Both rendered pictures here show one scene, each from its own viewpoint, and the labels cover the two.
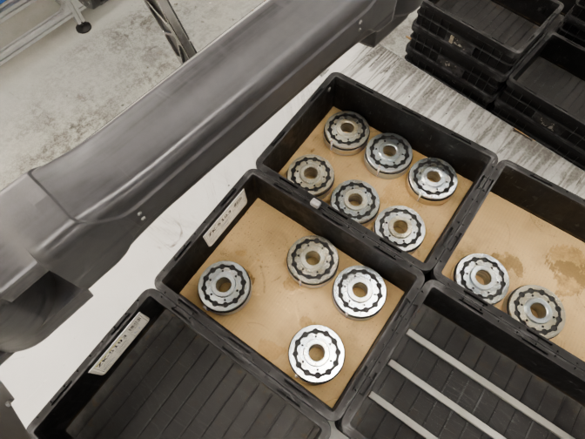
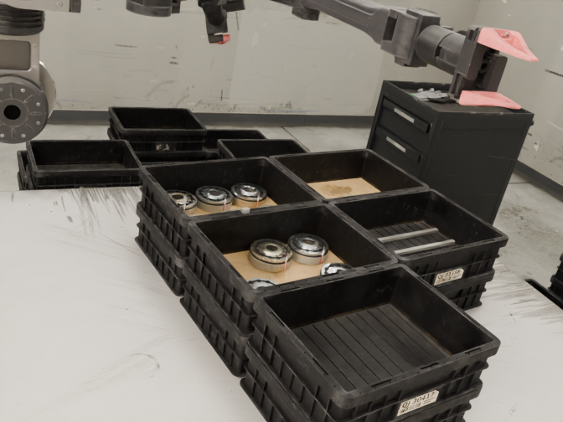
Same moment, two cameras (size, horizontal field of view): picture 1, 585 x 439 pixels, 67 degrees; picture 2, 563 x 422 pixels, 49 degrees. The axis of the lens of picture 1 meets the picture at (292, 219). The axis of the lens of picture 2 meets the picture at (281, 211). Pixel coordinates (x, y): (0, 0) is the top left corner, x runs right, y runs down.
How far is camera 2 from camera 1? 1.23 m
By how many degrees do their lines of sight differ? 61
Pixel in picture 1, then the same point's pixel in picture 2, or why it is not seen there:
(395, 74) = (116, 196)
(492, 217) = not seen: hidden behind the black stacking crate
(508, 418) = (410, 243)
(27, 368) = not seen: outside the picture
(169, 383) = (322, 359)
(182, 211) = (125, 347)
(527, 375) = (389, 228)
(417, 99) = not seen: hidden behind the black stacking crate
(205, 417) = (359, 349)
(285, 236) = (237, 261)
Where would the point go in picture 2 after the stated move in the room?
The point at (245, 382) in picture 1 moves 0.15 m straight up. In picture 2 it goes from (343, 321) to (358, 263)
